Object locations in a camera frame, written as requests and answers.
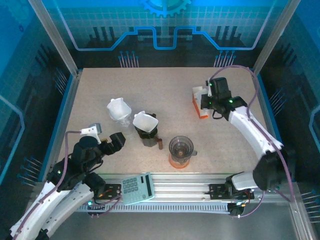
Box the smoky grey hexagonal coffee server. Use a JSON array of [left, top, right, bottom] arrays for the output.
[[139, 134, 165, 151]]

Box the aluminium frame post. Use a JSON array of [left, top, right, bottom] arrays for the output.
[[251, 0, 302, 76], [27, 0, 80, 77]]

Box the blue translucent side panel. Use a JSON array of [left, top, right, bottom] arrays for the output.
[[257, 0, 320, 201], [0, 0, 76, 191]]

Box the blue printed circuit panel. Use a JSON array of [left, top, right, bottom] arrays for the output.
[[39, 0, 288, 70]]

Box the grey metal base plate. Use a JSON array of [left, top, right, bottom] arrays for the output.
[[49, 212, 301, 240]]

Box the thin purple power cable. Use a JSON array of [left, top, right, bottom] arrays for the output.
[[86, 193, 125, 218], [229, 194, 266, 218]]

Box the smoky grey plastic coffee dripper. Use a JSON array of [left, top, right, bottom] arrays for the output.
[[133, 112, 160, 140], [168, 135, 199, 161]]

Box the clear plastic coffee dripper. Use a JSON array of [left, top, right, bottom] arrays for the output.
[[108, 109, 132, 126]]

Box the aluminium mounting rail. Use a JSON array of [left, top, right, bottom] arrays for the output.
[[99, 172, 258, 201]]

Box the blue table edge strip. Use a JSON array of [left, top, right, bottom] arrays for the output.
[[42, 73, 75, 176], [256, 73, 288, 158]]

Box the slotted grey cable duct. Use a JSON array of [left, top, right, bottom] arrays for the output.
[[79, 201, 231, 215]]

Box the cream and orange filter box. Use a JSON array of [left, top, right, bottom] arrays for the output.
[[191, 86, 210, 120]]

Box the light blue calculator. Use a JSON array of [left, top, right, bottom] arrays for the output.
[[121, 172, 155, 206]]

